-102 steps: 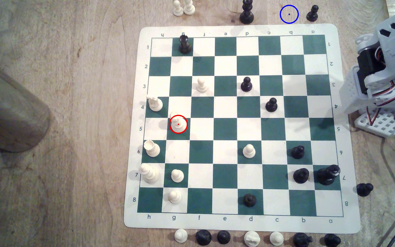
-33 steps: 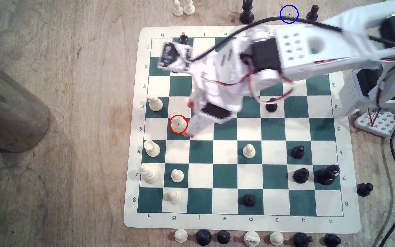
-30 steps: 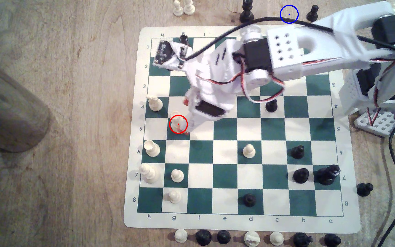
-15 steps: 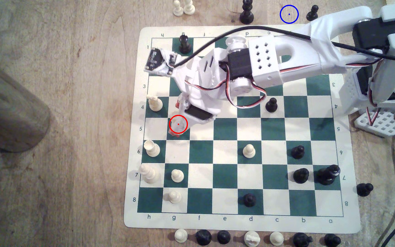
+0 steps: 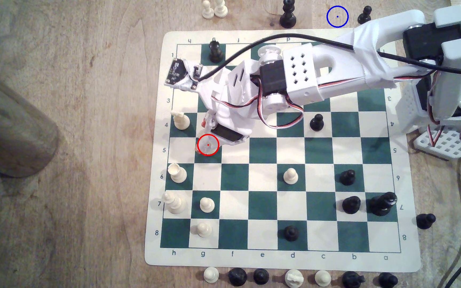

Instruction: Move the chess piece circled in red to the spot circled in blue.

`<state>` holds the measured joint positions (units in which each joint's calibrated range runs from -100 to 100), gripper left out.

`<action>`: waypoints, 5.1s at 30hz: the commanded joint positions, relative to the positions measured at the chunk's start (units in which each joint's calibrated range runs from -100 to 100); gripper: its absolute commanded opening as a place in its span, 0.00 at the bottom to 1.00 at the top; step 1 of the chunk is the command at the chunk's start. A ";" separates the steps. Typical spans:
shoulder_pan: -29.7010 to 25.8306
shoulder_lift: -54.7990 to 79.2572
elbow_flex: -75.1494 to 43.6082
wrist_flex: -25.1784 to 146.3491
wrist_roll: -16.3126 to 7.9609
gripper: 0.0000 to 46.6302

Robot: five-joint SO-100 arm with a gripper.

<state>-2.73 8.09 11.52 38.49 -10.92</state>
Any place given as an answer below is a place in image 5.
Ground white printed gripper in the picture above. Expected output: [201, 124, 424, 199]
[194, 59, 264, 154]

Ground white rook chess piece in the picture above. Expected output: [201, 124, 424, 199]
[171, 111, 191, 130]

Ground green white chess mat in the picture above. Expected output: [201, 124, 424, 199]
[144, 27, 422, 273]

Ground white king chess piece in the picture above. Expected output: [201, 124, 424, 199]
[162, 190, 187, 214]

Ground black king chess piece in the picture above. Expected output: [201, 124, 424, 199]
[208, 37, 224, 63]

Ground black bishop chess piece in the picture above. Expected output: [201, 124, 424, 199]
[279, 0, 297, 29]

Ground black rook chess piece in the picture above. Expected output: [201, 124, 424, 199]
[378, 272, 398, 288]
[228, 268, 248, 286]

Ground white knight chess piece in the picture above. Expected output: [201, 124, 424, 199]
[285, 269, 305, 288]

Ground black queen chess piece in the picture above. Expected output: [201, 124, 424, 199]
[368, 191, 398, 217]

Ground black knight chess piece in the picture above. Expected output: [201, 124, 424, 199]
[342, 271, 365, 288]

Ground black pawn on b7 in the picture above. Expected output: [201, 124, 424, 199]
[342, 195, 361, 214]

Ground white tape wrap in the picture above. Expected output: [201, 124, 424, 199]
[351, 18, 398, 89]

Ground brushed metal cylinder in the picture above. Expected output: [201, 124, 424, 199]
[0, 60, 60, 179]

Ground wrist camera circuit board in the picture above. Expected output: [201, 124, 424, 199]
[164, 58, 204, 91]

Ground red white black servo wires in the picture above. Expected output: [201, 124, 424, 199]
[212, 78, 305, 130]
[424, 70, 449, 149]

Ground black camera cable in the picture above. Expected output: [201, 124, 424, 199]
[196, 34, 461, 82]

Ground white perforated base plate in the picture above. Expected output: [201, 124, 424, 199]
[413, 126, 461, 161]

